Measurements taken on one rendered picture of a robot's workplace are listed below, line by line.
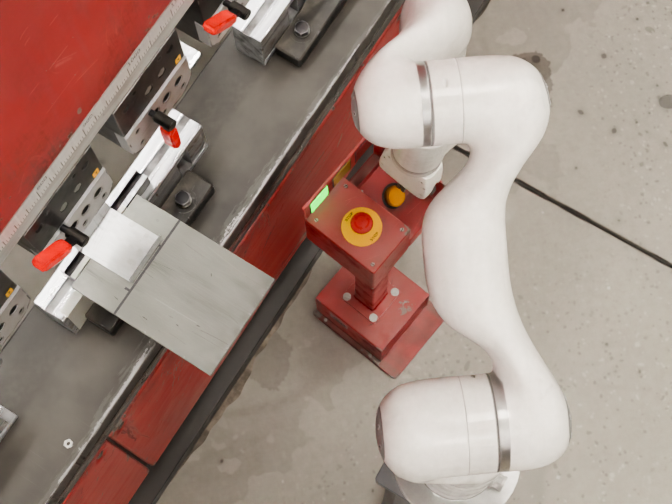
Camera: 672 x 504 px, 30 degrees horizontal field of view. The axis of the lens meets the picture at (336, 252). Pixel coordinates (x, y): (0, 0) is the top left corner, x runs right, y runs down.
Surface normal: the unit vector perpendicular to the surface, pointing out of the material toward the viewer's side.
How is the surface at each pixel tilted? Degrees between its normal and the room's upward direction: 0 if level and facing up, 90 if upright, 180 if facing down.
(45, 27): 90
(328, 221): 0
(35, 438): 0
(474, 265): 25
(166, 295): 0
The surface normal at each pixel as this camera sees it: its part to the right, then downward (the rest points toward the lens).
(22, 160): 0.84, 0.51
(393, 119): -0.05, 0.43
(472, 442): 0.03, 0.21
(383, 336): -0.01, -0.27
